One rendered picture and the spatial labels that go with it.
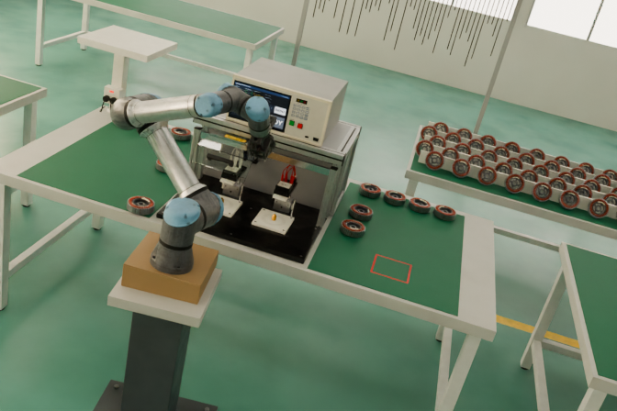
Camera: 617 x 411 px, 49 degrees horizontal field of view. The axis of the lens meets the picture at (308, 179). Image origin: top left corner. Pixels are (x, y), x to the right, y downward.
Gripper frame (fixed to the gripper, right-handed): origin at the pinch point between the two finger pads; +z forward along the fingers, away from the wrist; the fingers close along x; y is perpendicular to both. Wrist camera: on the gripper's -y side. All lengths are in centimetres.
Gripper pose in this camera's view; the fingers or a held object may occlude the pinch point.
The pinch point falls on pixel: (264, 152)
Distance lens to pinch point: 251.6
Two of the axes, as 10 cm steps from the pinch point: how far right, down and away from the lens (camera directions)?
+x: 9.5, 2.9, -1.4
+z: -0.1, 4.5, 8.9
